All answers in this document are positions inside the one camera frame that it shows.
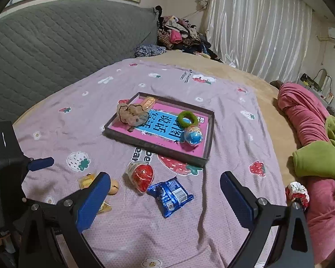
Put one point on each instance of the knotted curtain tie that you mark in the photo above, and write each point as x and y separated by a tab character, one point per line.
202	1

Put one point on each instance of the pink quilt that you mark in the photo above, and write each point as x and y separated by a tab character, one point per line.
301	109

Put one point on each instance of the blue and white egg toy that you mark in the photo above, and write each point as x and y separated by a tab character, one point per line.
192	135

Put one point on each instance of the dark grey cloth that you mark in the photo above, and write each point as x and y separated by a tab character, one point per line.
276	83

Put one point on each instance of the yellow bread packet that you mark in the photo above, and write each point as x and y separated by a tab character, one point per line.
113	187

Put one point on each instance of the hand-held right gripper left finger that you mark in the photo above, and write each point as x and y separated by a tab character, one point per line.
92	201

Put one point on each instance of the blue snack packet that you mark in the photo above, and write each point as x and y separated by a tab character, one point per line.
167	195

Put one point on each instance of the purple strawberry printed blanket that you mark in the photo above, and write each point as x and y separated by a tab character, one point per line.
184	229

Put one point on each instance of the beige frilly scrunchie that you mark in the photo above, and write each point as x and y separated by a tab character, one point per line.
131	114

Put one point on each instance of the grey shallow box tray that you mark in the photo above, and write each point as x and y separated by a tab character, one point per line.
156	148

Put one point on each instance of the dark bundle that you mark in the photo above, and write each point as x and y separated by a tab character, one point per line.
307	78

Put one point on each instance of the red and white cloth doll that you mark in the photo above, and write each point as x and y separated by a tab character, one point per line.
296	191

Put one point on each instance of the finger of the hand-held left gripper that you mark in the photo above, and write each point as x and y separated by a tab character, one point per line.
42	163

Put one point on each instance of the red capsule toy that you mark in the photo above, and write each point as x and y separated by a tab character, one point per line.
142	174

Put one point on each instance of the grey quilted headboard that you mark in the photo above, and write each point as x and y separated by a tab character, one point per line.
58	39

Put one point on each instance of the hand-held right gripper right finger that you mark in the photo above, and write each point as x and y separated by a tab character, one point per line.
237	203

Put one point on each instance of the orange cracker packet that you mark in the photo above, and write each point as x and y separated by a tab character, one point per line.
148	103

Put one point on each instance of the white sheer curtain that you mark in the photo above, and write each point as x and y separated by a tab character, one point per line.
254	28

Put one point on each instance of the blue patterned cloth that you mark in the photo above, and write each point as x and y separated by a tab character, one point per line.
149	50

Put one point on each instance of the pile of clothes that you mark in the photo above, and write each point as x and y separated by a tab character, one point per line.
181	33

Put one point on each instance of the green fleece blanket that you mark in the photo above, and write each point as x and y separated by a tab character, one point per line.
315	159

